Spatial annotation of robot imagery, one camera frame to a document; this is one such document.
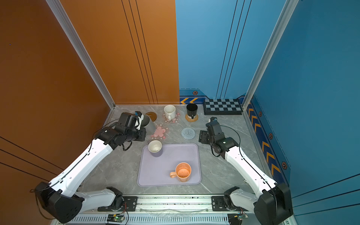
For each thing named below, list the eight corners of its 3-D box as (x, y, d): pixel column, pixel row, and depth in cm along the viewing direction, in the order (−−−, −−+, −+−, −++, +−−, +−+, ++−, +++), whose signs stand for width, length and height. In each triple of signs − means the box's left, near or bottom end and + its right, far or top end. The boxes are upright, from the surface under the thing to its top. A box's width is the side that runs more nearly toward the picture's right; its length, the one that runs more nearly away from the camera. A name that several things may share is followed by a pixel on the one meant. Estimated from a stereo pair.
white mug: (164, 124, 110) (162, 116, 103) (165, 112, 118) (164, 104, 111) (175, 124, 110) (174, 116, 103) (175, 112, 118) (175, 104, 111)
